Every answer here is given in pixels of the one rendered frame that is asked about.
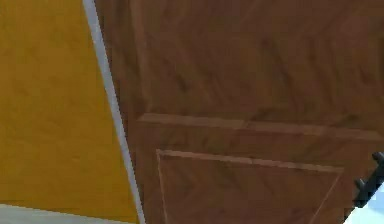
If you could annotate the brown wooden room door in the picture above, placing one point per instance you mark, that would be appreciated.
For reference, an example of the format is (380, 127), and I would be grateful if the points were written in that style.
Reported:
(240, 83)

